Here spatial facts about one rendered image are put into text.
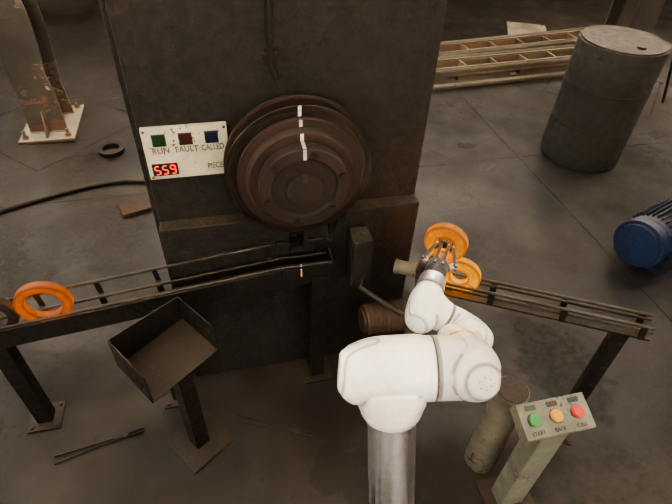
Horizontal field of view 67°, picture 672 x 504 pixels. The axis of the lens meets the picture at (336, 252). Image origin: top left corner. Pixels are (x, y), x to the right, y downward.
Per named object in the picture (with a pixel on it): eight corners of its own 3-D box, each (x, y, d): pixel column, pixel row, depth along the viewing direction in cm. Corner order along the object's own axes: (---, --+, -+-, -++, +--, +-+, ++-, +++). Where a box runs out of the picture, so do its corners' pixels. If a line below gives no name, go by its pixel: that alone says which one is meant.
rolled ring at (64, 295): (83, 314, 182) (84, 307, 185) (53, 280, 169) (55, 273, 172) (33, 329, 182) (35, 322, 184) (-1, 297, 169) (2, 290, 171)
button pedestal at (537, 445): (468, 482, 201) (510, 397, 160) (523, 470, 206) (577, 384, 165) (486, 524, 190) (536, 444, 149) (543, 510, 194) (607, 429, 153)
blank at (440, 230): (428, 217, 178) (425, 223, 176) (472, 227, 174) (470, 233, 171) (424, 249, 189) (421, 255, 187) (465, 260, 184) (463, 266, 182)
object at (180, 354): (153, 450, 206) (106, 340, 158) (205, 408, 221) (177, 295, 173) (183, 484, 196) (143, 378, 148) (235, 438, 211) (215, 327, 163)
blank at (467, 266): (431, 271, 193) (429, 277, 191) (455, 248, 182) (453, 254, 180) (464, 294, 194) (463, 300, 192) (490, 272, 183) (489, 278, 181)
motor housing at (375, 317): (350, 375, 237) (357, 297, 201) (394, 367, 241) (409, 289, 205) (357, 399, 227) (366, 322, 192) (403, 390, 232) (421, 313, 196)
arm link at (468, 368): (487, 323, 110) (424, 325, 110) (517, 349, 92) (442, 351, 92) (487, 381, 111) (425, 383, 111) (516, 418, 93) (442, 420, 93)
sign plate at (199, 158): (151, 176, 166) (139, 127, 154) (231, 169, 171) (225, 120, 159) (151, 180, 164) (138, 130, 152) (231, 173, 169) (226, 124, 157)
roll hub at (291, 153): (260, 221, 165) (254, 145, 146) (343, 211, 170) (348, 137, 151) (262, 231, 160) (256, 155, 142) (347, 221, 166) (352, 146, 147)
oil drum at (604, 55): (525, 137, 414) (562, 23, 354) (588, 131, 426) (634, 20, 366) (565, 177, 371) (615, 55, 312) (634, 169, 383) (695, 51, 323)
